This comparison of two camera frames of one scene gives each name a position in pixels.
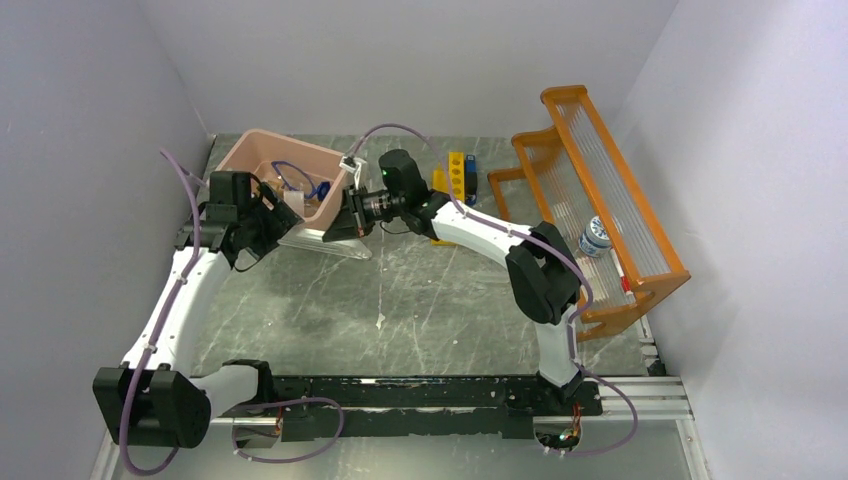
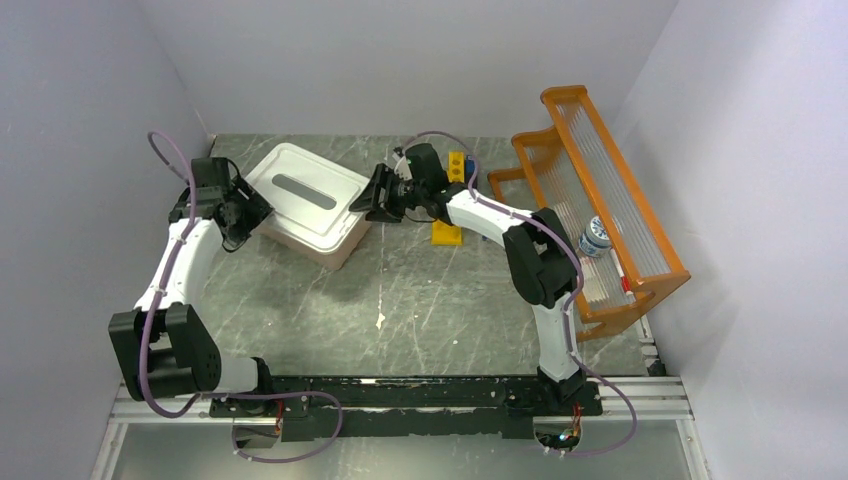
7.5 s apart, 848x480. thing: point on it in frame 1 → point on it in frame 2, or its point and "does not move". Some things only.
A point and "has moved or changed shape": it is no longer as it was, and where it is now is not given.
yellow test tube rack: (456, 179) does not move
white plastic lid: (311, 239) has moved or changed shape
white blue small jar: (595, 241) does not move
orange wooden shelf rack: (586, 191) does not move
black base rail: (346, 408) does not move
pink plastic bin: (309, 178) → (272, 229)
